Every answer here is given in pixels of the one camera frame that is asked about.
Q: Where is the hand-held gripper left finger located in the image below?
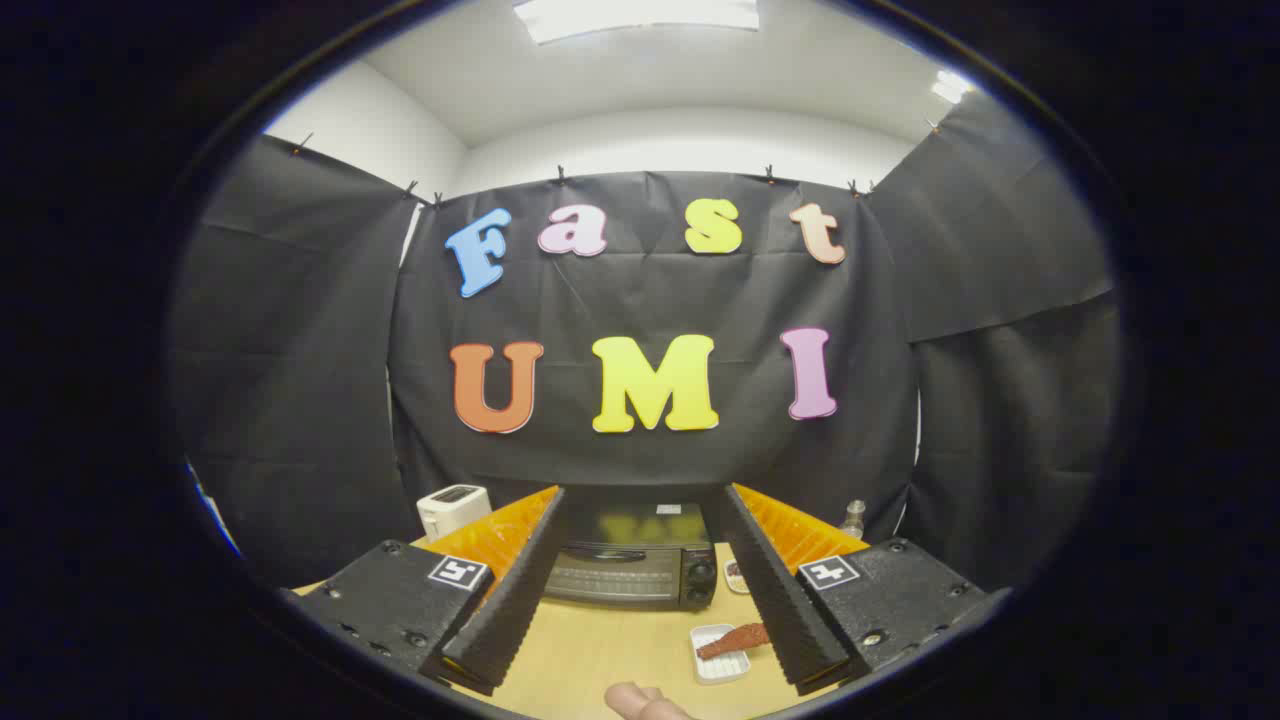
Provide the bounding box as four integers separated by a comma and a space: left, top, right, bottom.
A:
285, 485, 569, 698

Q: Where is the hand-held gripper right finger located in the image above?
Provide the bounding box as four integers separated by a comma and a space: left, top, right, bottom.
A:
715, 483, 1011, 698

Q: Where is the red-brown meat slice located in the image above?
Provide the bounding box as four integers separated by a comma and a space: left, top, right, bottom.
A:
697, 622, 771, 661

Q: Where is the black toaster oven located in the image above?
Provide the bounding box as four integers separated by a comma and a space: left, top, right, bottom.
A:
540, 487, 727, 613

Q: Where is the white bread toaster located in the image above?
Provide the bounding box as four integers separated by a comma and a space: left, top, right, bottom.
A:
416, 484, 493, 543

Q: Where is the white rectangular tray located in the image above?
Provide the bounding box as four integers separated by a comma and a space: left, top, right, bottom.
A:
690, 624, 752, 685

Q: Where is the large ceiling light panel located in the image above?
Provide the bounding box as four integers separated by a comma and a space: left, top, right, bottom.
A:
513, 0, 761, 46

